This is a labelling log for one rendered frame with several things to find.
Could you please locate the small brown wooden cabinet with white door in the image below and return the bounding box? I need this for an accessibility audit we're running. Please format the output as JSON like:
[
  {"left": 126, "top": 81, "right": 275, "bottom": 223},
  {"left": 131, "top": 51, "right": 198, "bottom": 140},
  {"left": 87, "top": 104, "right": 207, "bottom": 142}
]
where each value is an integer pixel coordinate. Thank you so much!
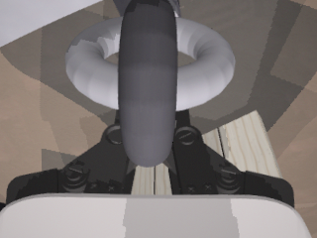
[{"left": 131, "top": 110, "right": 283, "bottom": 194}]

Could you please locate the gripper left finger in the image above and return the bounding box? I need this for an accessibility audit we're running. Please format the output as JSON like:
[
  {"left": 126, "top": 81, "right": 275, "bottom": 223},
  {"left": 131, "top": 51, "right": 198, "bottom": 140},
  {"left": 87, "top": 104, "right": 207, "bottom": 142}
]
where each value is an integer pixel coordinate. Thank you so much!
[{"left": 6, "top": 109, "right": 137, "bottom": 205}]

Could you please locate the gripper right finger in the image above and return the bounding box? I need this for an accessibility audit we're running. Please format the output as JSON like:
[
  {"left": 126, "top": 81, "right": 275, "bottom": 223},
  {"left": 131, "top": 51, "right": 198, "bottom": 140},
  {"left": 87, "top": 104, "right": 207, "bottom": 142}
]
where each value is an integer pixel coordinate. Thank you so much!
[{"left": 163, "top": 109, "right": 294, "bottom": 208}]

